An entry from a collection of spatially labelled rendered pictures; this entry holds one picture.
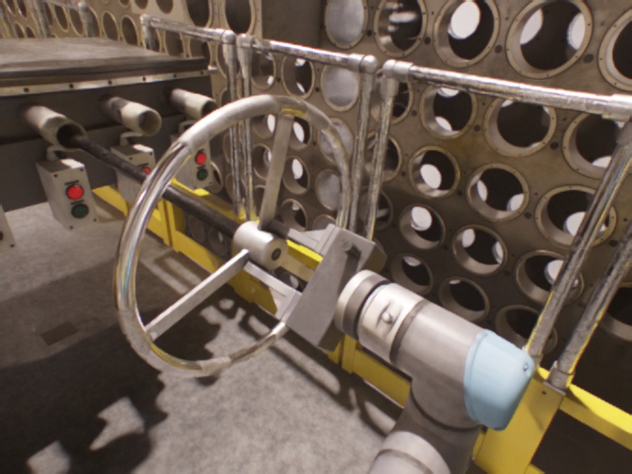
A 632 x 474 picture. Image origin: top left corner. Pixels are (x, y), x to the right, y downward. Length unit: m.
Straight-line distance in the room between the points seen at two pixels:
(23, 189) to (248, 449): 0.90
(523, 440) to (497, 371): 0.90
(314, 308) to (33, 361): 1.42
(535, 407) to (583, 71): 1.08
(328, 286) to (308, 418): 0.99
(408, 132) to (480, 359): 1.66
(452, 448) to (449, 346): 0.11
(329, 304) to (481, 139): 1.47
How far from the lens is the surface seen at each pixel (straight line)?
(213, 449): 1.38
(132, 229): 0.43
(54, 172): 1.11
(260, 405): 1.45
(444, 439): 0.46
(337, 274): 0.46
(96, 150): 0.90
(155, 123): 1.11
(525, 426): 1.26
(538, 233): 1.89
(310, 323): 0.46
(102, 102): 1.22
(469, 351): 0.40
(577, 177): 1.79
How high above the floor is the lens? 1.16
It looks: 31 degrees down
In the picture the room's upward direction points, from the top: 3 degrees clockwise
